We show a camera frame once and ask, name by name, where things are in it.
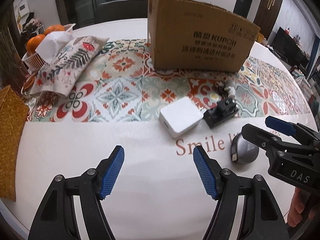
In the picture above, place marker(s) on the grey round mouse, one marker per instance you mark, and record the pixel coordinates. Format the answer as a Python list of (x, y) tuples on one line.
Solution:
[(242, 151)]

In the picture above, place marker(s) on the black television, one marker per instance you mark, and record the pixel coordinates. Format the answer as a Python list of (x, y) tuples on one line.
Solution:
[(284, 45)]

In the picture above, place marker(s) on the brown cardboard box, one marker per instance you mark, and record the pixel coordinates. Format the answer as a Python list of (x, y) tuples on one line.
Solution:
[(186, 34)]

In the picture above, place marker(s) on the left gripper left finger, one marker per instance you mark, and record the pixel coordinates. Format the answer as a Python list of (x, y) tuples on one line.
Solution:
[(55, 217)]

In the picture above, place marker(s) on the woven straw box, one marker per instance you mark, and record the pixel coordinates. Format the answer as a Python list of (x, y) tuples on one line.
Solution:
[(12, 119)]

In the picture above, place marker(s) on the patterned table runner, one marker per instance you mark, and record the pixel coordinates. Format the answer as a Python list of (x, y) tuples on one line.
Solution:
[(120, 84)]

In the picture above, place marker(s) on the person's right hand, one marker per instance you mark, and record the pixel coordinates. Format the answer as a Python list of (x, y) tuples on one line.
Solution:
[(297, 206)]

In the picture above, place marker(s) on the orange fruit middle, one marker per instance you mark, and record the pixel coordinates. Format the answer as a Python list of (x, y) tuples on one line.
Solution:
[(54, 28)]

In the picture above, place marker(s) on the orange fruit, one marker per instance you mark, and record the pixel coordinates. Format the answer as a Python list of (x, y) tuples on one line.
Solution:
[(54, 28), (34, 42)]

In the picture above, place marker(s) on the black clip gadget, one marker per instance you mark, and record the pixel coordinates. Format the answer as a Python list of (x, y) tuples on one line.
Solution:
[(223, 111)]

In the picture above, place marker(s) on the white fruit basket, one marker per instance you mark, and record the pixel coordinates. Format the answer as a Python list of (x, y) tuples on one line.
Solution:
[(34, 61)]

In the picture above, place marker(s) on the white tissue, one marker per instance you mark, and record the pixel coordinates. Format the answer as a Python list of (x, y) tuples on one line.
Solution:
[(52, 44)]

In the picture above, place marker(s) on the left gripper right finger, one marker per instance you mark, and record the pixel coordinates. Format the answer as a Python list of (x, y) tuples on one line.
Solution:
[(261, 215)]

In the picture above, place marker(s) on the orange fruit front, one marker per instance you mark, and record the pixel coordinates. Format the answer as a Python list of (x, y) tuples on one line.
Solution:
[(34, 42)]

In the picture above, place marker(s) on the floral fabric tissue cover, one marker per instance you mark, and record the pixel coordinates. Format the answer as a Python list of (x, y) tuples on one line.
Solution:
[(66, 67)]

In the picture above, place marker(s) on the dark wooden door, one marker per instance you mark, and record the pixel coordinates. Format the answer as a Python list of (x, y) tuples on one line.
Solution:
[(266, 16)]

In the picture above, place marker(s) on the white figurine keychain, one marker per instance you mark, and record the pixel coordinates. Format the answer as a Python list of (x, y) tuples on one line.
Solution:
[(226, 89)]

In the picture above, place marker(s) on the white shelf rack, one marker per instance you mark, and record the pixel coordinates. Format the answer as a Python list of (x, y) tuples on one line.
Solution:
[(31, 27)]

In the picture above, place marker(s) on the dark dining chair left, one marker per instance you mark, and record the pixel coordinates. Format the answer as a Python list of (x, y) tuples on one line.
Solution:
[(121, 10)]

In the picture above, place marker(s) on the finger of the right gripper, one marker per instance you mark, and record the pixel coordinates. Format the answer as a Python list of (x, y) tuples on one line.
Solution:
[(263, 139), (301, 133)]

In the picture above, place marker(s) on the white power adapter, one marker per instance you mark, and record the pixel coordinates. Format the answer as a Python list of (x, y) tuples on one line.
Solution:
[(180, 116)]

